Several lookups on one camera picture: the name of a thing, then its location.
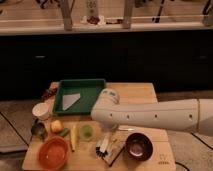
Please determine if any small metal pot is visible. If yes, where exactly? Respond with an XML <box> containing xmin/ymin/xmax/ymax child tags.
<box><xmin>31</xmin><ymin>119</ymin><xmax>48</xmax><ymax>141</ymax></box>

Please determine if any grey folded cloth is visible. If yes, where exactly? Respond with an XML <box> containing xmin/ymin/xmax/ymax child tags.
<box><xmin>62</xmin><ymin>93</ymin><xmax>81</xmax><ymax>110</ymax></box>

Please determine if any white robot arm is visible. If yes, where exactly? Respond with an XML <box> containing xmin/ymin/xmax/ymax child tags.
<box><xmin>91</xmin><ymin>88</ymin><xmax>213</xmax><ymax>137</ymax></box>

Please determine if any green cucumber toy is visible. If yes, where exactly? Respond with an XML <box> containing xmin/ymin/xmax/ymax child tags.
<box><xmin>59</xmin><ymin>128</ymin><xmax>70</xmax><ymax>137</ymax></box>

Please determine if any yellow banana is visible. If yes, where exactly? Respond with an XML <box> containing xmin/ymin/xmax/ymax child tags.
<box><xmin>70</xmin><ymin>125</ymin><xmax>77</xmax><ymax>152</ymax></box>

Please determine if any metal fork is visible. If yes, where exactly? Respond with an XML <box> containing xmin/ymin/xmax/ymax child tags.
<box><xmin>117</xmin><ymin>127</ymin><xmax>134</xmax><ymax>131</ymax></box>

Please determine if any green plastic tray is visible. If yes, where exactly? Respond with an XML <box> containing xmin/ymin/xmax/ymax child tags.
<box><xmin>53</xmin><ymin>79</ymin><xmax>106</xmax><ymax>116</ymax></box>

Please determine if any wooden black rectangular block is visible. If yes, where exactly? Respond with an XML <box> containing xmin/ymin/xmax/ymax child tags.
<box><xmin>102</xmin><ymin>139</ymin><xmax>125</xmax><ymax>167</ymax></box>

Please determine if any green plastic cup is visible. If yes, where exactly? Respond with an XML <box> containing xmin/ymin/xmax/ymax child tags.
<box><xmin>79</xmin><ymin>125</ymin><xmax>93</xmax><ymax>141</ymax></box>

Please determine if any yellow red apple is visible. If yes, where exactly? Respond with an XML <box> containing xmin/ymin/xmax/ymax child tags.
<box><xmin>50</xmin><ymin>120</ymin><xmax>63</xmax><ymax>134</ymax></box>

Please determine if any orange plastic bowl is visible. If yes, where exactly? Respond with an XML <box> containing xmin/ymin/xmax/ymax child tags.
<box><xmin>37</xmin><ymin>136</ymin><xmax>69</xmax><ymax>171</ymax></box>

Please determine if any dark brown object at table edge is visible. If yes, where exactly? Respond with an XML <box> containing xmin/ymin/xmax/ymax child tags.
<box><xmin>42</xmin><ymin>88</ymin><xmax>57</xmax><ymax>101</ymax></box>

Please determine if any dark purple bowl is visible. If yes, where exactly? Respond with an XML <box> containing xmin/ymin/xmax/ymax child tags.
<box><xmin>125</xmin><ymin>133</ymin><xmax>153</xmax><ymax>161</ymax></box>

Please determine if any white paper cup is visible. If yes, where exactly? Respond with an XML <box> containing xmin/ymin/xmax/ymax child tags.
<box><xmin>32</xmin><ymin>103</ymin><xmax>50</xmax><ymax>120</ymax></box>

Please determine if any black floor cable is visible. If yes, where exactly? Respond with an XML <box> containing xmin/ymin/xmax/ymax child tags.
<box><xmin>175</xmin><ymin>132</ymin><xmax>213</xmax><ymax>171</ymax></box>

